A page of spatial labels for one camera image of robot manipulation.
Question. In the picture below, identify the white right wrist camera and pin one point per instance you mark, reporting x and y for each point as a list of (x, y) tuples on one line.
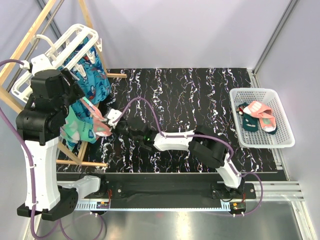
[(112, 117)]

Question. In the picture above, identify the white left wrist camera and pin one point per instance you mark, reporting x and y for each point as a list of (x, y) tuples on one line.
[(37, 64)]

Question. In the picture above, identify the white plastic clip hanger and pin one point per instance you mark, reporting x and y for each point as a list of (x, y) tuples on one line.
[(58, 52)]

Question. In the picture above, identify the coral pink sock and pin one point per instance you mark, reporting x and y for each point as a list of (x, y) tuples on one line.
[(258, 110), (99, 122)]

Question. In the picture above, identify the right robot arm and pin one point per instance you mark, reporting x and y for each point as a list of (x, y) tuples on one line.
[(210, 150)]

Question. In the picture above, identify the blue sea-print sock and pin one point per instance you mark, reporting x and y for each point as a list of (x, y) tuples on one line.
[(94, 84)]

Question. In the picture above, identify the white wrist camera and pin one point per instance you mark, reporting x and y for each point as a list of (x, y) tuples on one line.
[(112, 117), (37, 64)]

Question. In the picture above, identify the wooden drying rack frame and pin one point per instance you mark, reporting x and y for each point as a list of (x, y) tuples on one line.
[(11, 102)]

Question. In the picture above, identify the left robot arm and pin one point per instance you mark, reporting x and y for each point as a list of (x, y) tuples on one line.
[(38, 127)]

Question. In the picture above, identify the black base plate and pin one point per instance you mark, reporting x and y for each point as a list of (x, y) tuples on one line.
[(169, 187)]

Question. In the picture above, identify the white cable duct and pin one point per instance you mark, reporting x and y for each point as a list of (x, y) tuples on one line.
[(121, 206)]

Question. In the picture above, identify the white plastic basket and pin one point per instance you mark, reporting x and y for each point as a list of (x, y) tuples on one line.
[(260, 119)]

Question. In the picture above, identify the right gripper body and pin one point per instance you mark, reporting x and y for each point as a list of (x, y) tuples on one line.
[(123, 128)]

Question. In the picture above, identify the mint green sock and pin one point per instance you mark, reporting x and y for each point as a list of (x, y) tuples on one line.
[(75, 130)]

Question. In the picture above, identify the metal hanging rod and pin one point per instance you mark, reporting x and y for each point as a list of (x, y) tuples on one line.
[(50, 24)]

